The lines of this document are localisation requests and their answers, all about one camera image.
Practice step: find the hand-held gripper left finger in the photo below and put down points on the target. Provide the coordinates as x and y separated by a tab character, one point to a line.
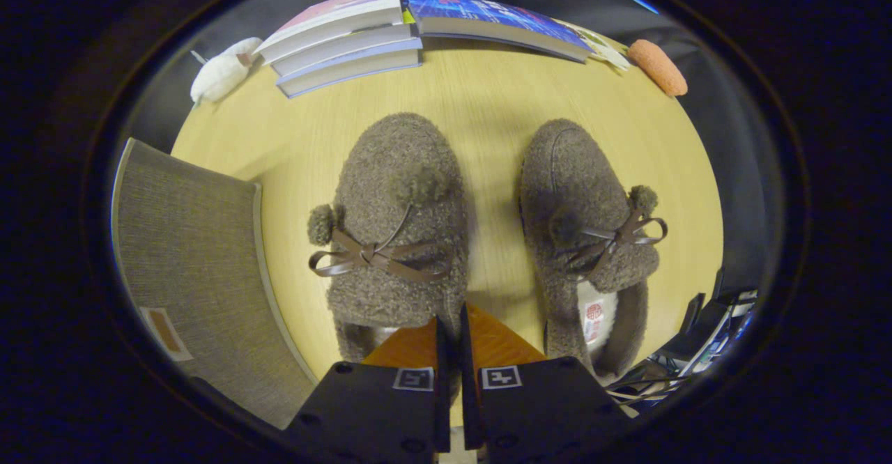
390	408

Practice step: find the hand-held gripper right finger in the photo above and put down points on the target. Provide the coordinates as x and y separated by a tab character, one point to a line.
536	408

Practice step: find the brown fuzzy shoe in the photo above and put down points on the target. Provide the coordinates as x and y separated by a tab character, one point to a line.
397	241
582	227

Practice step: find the grey fabric storage box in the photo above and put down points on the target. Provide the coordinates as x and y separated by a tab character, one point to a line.
202	276

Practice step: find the pale blue book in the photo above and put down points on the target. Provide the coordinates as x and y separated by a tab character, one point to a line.
348	67

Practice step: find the orange sponge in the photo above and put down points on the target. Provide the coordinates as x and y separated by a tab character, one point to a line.
658	67

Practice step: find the white middle book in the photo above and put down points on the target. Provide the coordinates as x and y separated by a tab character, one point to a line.
341	47

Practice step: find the yellow green leaflet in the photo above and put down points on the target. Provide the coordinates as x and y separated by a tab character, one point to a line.
605	47

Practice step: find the white plush toy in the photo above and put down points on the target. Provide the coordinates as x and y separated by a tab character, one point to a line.
219	74

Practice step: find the blue cover book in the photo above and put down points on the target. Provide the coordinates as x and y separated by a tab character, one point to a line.
495	21

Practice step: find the pink cover book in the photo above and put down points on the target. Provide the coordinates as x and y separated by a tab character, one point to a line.
334	21

